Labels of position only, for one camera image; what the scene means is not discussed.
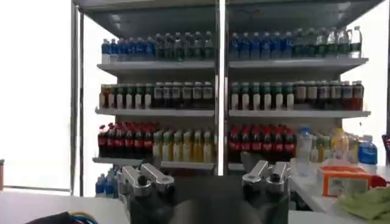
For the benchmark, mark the orange tissue box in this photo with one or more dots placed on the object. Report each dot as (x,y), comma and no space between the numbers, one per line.
(344,181)

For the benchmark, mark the thick grey window post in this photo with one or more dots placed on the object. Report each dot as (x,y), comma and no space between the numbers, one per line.
(74,106)

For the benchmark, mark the metal shelf of bottles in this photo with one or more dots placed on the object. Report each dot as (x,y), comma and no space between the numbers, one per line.
(158,100)
(292,100)

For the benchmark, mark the dark cloth bundle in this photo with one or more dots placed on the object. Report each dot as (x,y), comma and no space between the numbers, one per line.
(58,218)

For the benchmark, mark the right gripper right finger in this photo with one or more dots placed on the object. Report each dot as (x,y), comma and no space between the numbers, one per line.
(271,179)

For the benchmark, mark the white side table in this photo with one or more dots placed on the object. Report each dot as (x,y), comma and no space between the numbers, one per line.
(307,190)

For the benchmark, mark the small red object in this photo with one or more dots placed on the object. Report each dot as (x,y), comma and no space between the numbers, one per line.
(379,181)

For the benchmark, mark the clear plastic water bottle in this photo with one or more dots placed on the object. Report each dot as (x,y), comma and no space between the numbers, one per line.
(304,149)

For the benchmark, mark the thin dark window post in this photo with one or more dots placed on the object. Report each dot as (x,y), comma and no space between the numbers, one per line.
(81,106)

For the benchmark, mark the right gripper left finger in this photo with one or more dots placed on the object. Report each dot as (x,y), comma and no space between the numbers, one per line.
(146,179)

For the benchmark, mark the light green cloth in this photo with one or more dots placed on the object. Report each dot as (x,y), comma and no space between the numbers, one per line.
(368,204)

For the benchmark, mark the orange juice bottle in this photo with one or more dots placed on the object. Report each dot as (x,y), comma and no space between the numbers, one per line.
(339,146)

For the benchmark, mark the blue label water bottle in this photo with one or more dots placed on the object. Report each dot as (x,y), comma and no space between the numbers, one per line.
(367,153)

